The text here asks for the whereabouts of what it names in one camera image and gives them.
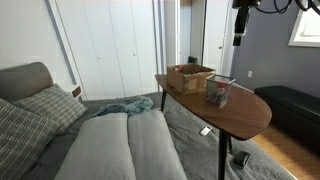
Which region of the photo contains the teal crumpled blanket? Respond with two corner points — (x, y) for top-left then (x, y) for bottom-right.
(90, 95), (155, 118)

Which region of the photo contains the black bench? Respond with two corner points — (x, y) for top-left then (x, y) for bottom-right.
(253, 85), (320, 155)

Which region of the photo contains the grey dashed pattern pillow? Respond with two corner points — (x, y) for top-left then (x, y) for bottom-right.
(0, 98), (60, 180)

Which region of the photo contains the brown cardboard box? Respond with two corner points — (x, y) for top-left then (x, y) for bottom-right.
(166, 63), (217, 96)

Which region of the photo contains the white and wood nightstand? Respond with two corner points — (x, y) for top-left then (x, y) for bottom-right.
(67, 84), (84, 100)

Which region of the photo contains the small black device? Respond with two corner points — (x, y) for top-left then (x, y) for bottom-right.
(232, 150), (252, 169)

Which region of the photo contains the plain light grey pillow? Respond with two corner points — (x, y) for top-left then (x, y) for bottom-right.
(54, 112), (137, 180)
(127, 109), (188, 180)

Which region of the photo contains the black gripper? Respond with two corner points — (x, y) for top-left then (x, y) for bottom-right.
(232, 0), (262, 47)

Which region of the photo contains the grey plaid pillow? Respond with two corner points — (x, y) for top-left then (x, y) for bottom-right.
(11, 83), (89, 135)

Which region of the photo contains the white room door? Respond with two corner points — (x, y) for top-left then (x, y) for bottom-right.
(202, 0), (232, 76)

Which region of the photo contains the dark wooden side table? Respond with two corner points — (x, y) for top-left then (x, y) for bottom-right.
(154, 73), (273, 180)

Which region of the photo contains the white closet door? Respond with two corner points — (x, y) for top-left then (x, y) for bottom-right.
(106, 0), (160, 98)
(54, 0), (116, 100)

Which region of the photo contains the white remote control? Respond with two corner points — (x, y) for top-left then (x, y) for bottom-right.
(199, 124), (213, 137)

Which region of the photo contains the grey upholstered headboard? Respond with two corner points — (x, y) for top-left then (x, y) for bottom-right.
(0, 61), (55, 103)

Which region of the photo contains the black wire mesh basket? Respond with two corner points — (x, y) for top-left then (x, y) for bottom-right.
(204, 74), (236, 107)

